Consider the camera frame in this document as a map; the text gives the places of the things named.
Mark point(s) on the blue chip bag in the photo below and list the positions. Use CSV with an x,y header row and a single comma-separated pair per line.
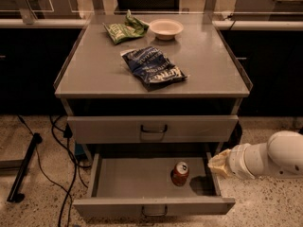
x,y
152,68

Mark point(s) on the grey drawer cabinet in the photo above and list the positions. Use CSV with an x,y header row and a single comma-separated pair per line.
x,y
97,82

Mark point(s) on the red coke can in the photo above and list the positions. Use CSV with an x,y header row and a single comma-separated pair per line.
x,y
180,173

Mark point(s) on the white bowl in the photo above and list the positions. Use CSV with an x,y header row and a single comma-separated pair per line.
x,y
165,29

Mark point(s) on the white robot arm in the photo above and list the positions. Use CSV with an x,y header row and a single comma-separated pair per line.
x,y
280,157

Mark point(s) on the closed grey top drawer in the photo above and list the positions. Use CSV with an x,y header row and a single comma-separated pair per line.
x,y
152,129

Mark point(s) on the black floor stand bar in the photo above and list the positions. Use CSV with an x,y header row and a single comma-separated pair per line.
x,y
14,194

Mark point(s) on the open grey middle drawer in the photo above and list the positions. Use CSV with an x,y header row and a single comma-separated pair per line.
x,y
142,187

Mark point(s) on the green chip bag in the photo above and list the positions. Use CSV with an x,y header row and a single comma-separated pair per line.
x,y
132,28

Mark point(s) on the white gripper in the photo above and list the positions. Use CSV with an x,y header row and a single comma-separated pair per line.
x,y
237,160

